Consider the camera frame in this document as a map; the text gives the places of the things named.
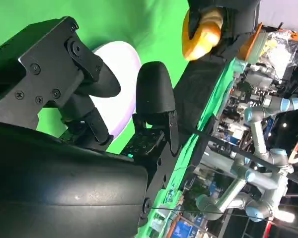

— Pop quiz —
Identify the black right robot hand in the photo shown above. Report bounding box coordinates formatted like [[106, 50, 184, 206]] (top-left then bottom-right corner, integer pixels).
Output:
[[0, 16, 182, 238]]

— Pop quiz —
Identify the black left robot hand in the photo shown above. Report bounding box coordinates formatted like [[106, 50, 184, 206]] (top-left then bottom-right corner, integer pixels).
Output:
[[187, 0, 261, 59]]

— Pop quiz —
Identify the orange and white bread roll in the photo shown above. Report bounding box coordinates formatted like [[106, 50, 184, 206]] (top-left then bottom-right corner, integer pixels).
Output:
[[181, 7, 224, 61]]

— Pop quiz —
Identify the orange-lidded clear box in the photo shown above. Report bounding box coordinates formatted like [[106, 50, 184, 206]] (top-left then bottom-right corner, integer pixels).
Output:
[[238, 23, 268, 64]]

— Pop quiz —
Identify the green table cloth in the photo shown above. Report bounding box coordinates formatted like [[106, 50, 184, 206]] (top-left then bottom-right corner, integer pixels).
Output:
[[0, 0, 250, 238]]

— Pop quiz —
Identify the lilac plate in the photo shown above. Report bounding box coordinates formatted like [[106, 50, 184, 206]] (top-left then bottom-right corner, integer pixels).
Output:
[[89, 41, 143, 138]]

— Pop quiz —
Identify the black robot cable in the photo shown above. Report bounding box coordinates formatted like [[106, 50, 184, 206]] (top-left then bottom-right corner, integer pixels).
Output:
[[181, 125, 298, 186]]

